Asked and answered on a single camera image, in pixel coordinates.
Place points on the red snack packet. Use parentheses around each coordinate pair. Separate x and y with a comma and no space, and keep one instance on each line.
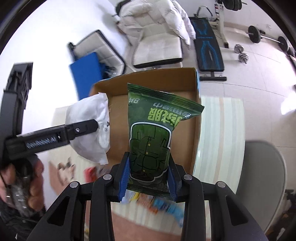
(90,174)

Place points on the green wet wipes packet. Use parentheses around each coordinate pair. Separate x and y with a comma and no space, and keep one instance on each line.
(152,117)

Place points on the white soft packet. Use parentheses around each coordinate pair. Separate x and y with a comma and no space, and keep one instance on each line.
(89,119)

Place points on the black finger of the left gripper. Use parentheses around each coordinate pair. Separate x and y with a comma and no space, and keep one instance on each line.
(67,133)

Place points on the chrome dumbbell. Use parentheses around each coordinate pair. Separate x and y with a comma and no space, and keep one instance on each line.
(243,58)
(238,49)

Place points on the blue foam pad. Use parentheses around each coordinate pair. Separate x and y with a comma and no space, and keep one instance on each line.
(87,71)

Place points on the white down jacket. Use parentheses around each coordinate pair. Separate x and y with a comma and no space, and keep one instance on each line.
(136,15)

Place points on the white padded chair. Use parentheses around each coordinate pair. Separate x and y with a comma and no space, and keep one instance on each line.
(156,46)

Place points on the white folding chair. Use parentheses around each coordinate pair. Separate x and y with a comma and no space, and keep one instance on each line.
(97,42)

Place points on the person's left hand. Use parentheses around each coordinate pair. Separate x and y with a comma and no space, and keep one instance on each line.
(36,197)

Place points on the barbell on floor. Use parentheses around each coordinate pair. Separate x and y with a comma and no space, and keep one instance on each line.
(255,35)

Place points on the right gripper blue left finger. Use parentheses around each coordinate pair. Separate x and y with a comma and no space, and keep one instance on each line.
(124,175)

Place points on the grey round stool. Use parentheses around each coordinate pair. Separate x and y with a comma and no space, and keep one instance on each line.
(262,182)

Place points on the orange panda snack packet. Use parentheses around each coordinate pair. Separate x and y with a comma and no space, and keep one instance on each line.
(147,201)

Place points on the blue tissue packet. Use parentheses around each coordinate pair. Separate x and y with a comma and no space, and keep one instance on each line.
(169,207)

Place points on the blue black weight bench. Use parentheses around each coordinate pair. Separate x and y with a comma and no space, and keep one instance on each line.
(208,54)

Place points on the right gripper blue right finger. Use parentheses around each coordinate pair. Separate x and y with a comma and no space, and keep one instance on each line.
(172,183)

